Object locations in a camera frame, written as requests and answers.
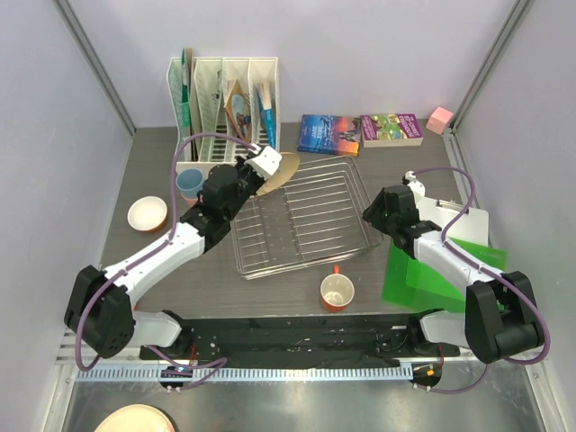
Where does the pink plastic cup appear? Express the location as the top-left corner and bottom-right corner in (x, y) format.
(181, 193), (199, 207)

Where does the blue plastic cup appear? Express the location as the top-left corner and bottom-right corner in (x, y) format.
(175, 168), (204, 200)

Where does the beige bird pattern plate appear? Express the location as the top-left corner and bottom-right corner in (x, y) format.
(256, 152), (300, 196)

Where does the orange white bowl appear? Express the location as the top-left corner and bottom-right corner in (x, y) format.
(127, 196), (168, 232)

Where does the orange ceramic mug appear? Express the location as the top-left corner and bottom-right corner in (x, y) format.
(319, 265), (356, 312)

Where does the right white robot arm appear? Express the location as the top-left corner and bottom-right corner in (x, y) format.
(363, 184), (551, 365)

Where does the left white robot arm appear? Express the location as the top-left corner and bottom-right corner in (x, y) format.
(64, 159), (278, 359)

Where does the green plastic folder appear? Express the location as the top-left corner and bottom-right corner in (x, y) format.
(381, 236), (509, 314)

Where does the white clipboard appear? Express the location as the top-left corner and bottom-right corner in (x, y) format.
(416, 197), (489, 246)

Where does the purple green paperback book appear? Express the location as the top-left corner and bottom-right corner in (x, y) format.
(360, 113), (423, 148)

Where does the orange illustrated book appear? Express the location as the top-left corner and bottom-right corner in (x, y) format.
(224, 79), (252, 143)

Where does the white mesh file organizer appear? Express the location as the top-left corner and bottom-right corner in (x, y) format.
(166, 51), (281, 149)

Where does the pink cube block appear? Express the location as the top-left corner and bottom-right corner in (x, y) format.
(426, 106), (454, 135)

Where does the blue white book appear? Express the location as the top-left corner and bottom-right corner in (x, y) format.
(255, 81), (277, 149)

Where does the dark blue paperback book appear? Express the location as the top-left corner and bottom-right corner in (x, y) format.
(297, 114), (361, 157)

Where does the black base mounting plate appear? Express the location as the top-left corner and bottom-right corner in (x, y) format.
(160, 312), (460, 367)

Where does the pink round object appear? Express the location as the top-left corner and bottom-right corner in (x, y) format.
(94, 404), (176, 432)

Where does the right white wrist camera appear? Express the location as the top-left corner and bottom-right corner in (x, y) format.
(402, 171), (426, 203)

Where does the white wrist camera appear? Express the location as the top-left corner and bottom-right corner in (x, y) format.
(247, 143), (282, 180)
(402, 171), (426, 203)

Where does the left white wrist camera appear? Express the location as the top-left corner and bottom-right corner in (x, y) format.
(247, 143), (282, 180)

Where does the metal wire dish rack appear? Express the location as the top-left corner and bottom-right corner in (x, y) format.
(231, 157), (383, 280)

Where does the perforated cable duct rail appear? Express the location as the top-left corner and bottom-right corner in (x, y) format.
(76, 364), (413, 383)

